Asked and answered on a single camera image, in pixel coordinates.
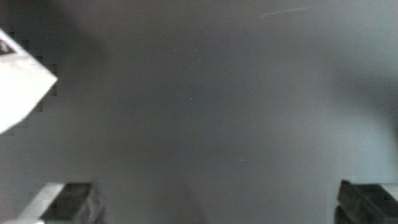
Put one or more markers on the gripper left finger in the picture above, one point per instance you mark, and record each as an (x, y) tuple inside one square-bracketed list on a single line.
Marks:
[(65, 204)]

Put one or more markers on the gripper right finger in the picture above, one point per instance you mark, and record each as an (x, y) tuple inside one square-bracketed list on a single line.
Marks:
[(366, 203)]

